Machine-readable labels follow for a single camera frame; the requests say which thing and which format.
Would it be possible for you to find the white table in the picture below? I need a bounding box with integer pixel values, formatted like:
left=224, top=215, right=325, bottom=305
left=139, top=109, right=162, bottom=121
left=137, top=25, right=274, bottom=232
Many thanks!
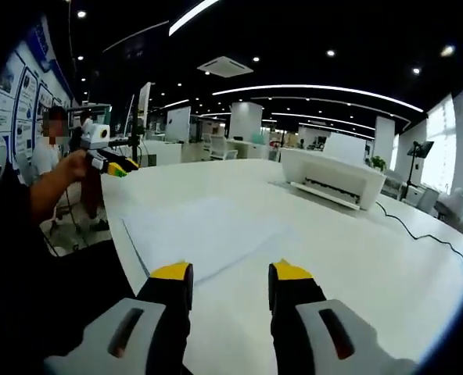
left=100, top=158, right=463, bottom=375

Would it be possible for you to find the person's left hand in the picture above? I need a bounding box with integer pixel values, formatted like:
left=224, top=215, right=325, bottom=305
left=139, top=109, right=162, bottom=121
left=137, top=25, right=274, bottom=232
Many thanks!
left=57, top=150, right=90, bottom=184

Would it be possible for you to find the curved ceiling light strip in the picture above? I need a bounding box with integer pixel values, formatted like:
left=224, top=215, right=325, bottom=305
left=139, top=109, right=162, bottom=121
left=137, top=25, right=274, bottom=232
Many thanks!
left=167, top=0, right=221, bottom=37
left=211, top=84, right=425, bottom=113

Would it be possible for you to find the blue white wall display board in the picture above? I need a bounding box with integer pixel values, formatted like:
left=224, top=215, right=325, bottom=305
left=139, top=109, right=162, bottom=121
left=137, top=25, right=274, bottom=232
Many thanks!
left=0, top=23, right=76, bottom=173

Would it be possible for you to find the white inkjet printer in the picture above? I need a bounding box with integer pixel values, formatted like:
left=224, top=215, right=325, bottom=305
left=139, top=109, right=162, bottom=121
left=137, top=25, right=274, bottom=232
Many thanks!
left=280, top=131, right=387, bottom=211

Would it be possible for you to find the black tablet on tripod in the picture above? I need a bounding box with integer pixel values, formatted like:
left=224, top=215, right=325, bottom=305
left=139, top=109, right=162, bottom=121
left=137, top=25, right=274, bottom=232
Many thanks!
left=407, top=141, right=435, bottom=192

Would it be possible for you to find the window with white blinds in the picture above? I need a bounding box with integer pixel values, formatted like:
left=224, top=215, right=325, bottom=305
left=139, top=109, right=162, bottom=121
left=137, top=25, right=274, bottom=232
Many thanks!
left=422, top=105, right=458, bottom=192

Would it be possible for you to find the ceiling air conditioner unit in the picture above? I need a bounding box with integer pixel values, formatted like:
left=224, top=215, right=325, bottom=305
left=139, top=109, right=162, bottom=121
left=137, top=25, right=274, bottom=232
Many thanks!
left=196, top=55, right=255, bottom=79

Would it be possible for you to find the black printer power cable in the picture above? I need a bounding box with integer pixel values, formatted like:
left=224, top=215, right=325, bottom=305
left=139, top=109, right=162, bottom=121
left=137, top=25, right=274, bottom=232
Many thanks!
left=375, top=201, right=463, bottom=269

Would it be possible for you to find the white boxy appliance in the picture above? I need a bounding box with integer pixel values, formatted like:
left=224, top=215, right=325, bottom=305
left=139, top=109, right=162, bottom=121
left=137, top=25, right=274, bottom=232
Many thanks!
left=448, top=187, right=463, bottom=214

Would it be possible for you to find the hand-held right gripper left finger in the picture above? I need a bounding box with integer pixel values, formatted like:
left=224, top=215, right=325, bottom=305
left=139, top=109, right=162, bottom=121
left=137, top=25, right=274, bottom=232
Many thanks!
left=45, top=260, right=194, bottom=375

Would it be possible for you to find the white office chair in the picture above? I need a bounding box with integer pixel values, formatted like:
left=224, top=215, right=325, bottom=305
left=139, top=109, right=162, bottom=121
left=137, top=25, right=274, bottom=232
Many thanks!
left=415, top=187, right=438, bottom=214
left=210, top=134, right=239, bottom=161

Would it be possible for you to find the operator in black shirt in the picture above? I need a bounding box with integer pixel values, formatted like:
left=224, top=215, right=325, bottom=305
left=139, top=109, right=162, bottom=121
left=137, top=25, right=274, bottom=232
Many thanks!
left=0, top=167, right=137, bottom=375

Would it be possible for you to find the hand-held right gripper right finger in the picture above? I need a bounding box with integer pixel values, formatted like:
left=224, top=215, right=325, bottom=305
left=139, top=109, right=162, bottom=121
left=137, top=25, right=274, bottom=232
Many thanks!
left=269, top=257, right=416, bottom=375

